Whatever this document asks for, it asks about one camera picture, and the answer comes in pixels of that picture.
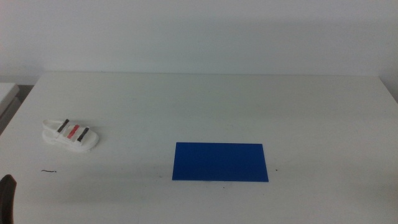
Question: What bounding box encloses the white strap sandal shoe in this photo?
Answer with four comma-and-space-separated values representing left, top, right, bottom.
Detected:
41, 118, 100, 153

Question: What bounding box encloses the blue rectangular mat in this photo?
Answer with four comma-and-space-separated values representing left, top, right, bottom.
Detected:
172, 142, 269, 183

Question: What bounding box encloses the white side table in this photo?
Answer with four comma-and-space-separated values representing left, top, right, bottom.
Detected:
0, 82, 21, 135

